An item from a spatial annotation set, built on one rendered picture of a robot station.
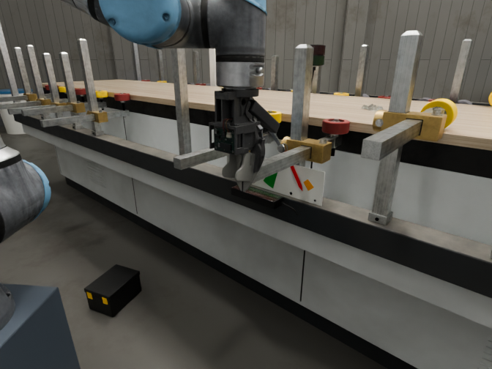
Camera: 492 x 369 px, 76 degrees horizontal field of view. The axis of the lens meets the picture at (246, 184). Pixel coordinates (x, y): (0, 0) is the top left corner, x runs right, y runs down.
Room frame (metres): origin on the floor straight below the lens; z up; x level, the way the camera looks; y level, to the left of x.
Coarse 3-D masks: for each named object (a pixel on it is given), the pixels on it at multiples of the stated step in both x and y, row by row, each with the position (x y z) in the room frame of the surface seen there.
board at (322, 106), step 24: (144, 96) 1.70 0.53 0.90; (168, 96) 1.70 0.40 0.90; (192, 96) 1.70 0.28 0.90; (264, 96) 1.70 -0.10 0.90; (288, 96) 1.70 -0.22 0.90; (312, 96) 1.70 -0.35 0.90; (336, 96) 1.70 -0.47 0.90; (288, 120) 1.11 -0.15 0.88; (312, 120) 1.05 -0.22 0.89; (360, 120) 0.99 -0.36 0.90; (456, 120) 0.99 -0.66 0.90; (480, 120) 0.99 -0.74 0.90; (456, 144) 0.78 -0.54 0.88; (480, 144) 0.75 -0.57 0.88
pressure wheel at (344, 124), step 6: (324, 120) 0.95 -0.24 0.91; (330, 120) 0.96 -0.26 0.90; (336, 120) 0.94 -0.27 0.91; (342, 120) 0.96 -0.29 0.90; (324, 126) 0.94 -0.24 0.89; (330, 126) 0.92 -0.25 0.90; (336, 126) 0.91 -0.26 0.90; (342, 126) 0.91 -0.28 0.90; (348, 126) 0.93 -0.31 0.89; (324, 132) 0.93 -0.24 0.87; (330, 132) 0.92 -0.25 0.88; (336, 132) 0.91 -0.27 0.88; (342, 132) 0.91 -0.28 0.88
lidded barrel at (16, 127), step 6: (0, 90) 4.97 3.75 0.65; (6, 90) 4.97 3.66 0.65; (18, 90) 4.97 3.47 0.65; (0, 96) 4.80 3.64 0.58; (6, 96) 4.80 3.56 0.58; (0, 102) 4.81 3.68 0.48; (6, 102) 4.80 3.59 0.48; (6, 114) 4.82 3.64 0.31; (12, 114) 4.82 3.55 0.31; (6, 120) 4.83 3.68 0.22; (12, 120) 4.82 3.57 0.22; (6, 126) 4.85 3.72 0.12; (12, 126) 4.83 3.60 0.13; (18, 126) 4.85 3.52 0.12; (12, 132) 4.83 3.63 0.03; (18, 132) 4.84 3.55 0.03
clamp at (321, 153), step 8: (288, 144) 0.86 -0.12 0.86; (296, 144) 0.84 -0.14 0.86; (304, 144) 0.83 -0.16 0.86; (312, 144) 0.81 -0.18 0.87; (320, 144) 0.80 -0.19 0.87; (328, 144) 0.81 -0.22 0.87; (312, 152) 0.81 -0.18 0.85; (320, 152) 0.79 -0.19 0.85; (328, 152) 0.81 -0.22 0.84; (312, 160) 0.81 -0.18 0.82; (320, 160) 0.79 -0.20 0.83; (328, 160) 0.82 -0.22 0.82
